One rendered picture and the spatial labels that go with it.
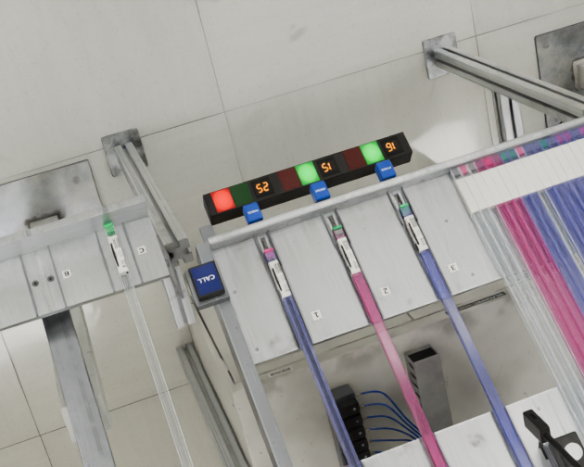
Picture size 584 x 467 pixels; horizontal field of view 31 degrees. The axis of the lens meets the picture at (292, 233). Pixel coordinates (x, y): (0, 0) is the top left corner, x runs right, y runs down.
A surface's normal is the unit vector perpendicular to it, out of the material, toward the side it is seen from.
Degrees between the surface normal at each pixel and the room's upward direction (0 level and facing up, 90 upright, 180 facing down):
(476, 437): 47
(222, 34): 0
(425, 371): 0
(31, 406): 0
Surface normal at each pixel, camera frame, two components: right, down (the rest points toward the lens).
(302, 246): 0.03, -0.44
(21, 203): 0.28, 0.32
